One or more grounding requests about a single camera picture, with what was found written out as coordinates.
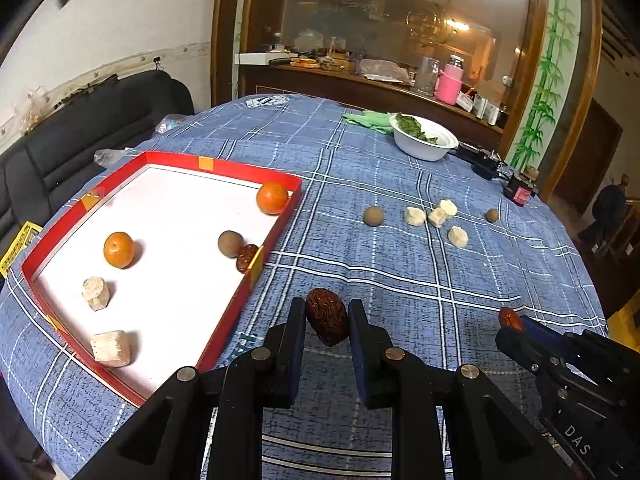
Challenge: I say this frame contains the plastic bag with snack packet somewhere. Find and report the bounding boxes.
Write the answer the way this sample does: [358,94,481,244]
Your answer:
[152,114,188,136]

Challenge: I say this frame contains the green cloth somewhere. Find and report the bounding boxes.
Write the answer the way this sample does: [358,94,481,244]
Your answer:
[341,111,396,135]

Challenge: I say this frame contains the crumpled plastic bag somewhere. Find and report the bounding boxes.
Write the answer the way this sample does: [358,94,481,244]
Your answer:
[360,58,411,82]

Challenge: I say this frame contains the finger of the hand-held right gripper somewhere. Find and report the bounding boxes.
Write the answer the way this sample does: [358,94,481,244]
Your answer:
[519,316,571,353]
[495,327,543,372]

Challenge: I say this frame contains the black charger device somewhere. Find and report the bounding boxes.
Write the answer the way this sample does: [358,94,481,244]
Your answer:
[457,141,503,181]

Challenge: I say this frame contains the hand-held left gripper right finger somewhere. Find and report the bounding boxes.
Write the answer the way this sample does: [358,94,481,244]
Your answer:
[347,299,581,480]

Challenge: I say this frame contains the flat white box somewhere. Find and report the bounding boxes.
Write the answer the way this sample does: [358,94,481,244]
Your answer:
[234,51,291,66]

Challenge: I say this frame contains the white bowl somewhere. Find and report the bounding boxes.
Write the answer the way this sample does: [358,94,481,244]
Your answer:
[390,113,459,162]

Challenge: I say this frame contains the black leather sofa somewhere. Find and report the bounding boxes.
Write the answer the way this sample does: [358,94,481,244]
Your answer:
[0,71,196,241]

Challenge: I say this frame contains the yellow panel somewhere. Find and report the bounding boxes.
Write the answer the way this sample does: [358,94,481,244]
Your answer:
[606,292,640,341]

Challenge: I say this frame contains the red cardboard box tray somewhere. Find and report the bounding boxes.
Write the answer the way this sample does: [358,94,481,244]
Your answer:
[20,150,304,408]

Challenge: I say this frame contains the wooden glass cabinet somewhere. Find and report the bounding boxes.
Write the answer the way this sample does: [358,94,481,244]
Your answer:
[210,0,603,201]

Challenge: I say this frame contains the yellow printed leaflet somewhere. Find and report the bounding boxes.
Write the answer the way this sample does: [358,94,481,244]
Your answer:
[0,221,43,281]

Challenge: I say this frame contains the bamboo painted panel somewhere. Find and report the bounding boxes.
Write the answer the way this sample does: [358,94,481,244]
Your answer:
[507,0,583,171]

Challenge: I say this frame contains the pink thermos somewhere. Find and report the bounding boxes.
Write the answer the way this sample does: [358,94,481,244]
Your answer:
[434,55,465,106]

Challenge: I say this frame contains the brown wooden door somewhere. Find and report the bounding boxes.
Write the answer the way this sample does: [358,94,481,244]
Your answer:
[550,97,625,216]

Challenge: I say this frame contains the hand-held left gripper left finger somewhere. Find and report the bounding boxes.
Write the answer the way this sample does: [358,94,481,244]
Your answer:
[70,297,307,480]

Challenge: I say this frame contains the green leafy vegetables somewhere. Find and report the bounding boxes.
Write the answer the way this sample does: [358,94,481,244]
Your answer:
[395,114,440,143]

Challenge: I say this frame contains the clear plastic bag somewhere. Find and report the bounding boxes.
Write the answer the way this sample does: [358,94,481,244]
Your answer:
[94,147,133,168]

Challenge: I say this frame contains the red date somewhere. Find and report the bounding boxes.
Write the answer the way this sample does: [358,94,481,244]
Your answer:
[306,287,350,347]
[498,307,526,333]
[236,244,259,275]

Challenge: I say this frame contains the dark jar with red label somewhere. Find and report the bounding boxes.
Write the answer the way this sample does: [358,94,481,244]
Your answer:
[502,166,540,207]

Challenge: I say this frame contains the glass pitcher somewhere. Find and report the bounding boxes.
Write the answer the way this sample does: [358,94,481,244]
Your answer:
[412,56,441,96]

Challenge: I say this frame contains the orange tangerine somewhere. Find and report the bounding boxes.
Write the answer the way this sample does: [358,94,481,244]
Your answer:
[256,182,290,216]
[103,231,136,269]

